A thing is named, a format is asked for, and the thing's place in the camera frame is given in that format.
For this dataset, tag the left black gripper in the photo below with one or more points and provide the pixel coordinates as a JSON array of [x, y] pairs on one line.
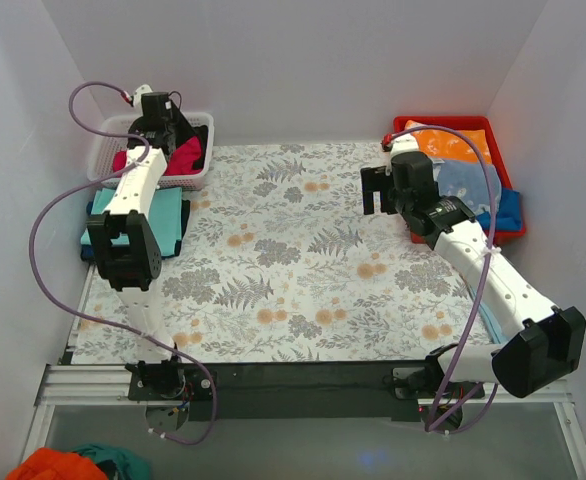
[[183, 130]]

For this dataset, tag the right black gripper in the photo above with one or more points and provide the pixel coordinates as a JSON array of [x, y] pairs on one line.
[[376, 182]]

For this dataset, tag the magenta t shirt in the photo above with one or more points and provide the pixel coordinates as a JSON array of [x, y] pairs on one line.
[[188, 159]]

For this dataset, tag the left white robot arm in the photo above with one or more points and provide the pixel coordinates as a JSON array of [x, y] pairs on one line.
[[125, 249]]

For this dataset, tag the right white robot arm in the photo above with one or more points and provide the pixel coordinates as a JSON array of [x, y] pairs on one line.
[[543, 342]]

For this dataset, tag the black garment in basket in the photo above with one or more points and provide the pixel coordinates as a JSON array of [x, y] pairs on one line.
[[185, 131]]

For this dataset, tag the white plastic basket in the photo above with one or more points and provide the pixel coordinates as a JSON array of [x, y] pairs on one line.
[[104, 149]]

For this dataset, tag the orange patterned shirt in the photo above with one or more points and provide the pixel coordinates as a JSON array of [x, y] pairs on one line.
[[442, 145]]

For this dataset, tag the light blue patterned shirt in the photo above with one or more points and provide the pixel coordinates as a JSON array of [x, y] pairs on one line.
[[467, 182]]

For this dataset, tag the folded teal shirt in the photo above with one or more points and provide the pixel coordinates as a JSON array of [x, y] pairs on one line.
[[164, 216]]

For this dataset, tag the red plastic bin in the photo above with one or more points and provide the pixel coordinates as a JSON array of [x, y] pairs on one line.
[[465, 122]]

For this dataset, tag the floral table mat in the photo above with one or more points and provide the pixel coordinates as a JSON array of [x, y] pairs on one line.
[[279, 263]]

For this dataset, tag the folded dark blue shirt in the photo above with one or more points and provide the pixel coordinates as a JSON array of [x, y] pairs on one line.
[[185, 220]]

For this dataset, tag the folded colourful patterned shirt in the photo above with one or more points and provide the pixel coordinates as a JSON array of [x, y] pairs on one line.
[[491, 324]]

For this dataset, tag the teal cloth bottom corner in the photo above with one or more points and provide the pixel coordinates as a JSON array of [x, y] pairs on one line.
[[115, 462]]

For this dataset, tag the orange cloth bottom corner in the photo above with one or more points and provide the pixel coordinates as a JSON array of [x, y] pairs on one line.
[[49, 464]]

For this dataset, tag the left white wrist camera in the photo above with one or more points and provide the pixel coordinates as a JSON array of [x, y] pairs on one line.
[[134, 99]]

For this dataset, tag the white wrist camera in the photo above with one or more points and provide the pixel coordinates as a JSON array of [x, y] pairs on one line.
[[400, 143], [134, 99]]

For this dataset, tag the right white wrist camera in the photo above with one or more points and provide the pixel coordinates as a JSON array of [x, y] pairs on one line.
[[400, 143]]

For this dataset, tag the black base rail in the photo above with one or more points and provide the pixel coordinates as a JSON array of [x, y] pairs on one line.
[[289, 390]]

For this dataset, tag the aluminium frame rail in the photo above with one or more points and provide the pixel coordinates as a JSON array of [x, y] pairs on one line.
[[84, 385]]

